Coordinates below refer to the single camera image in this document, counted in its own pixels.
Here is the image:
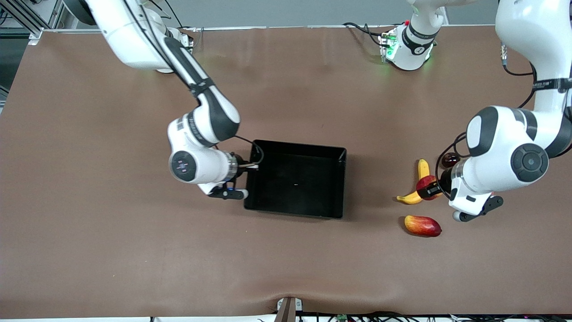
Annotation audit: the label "red yellow apple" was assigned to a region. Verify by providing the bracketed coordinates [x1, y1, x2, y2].
[416, 175, 443, 201]

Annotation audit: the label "yellow banana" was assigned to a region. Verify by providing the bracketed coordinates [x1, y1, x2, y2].
[396, 158, 432, 205]

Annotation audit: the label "black plastic box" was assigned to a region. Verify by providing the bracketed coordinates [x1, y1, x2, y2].
[244, 140, 348, 220]

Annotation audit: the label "red yellow mango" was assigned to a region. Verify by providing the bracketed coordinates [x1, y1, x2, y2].
[404, 215, 442, 237]

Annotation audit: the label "brown table mat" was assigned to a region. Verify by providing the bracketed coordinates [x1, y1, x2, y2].
[0, 25, 572, 319]

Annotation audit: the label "metal table edge clamp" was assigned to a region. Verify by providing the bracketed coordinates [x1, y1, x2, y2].
[276, 297, 303, 322]

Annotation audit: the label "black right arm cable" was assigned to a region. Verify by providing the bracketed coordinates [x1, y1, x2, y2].
[233, 134, 265, 171]

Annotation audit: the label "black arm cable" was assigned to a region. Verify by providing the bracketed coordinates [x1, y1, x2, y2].
[435, 42, 539, 199]
[233, 134, 265, 171]

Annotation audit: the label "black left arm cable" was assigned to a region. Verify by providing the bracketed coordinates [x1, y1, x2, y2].
[435, 42, 539, 199]

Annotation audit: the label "thin black hanging cable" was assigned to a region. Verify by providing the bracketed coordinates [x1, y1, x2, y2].
[147, 0, 185, 30]

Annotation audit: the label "black cables at arm base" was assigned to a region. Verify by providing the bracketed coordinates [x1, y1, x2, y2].
[343, 21, 391, 49]

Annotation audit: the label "aluminium frame rail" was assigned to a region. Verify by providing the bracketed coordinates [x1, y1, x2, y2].
[0, 0, 63, 43]

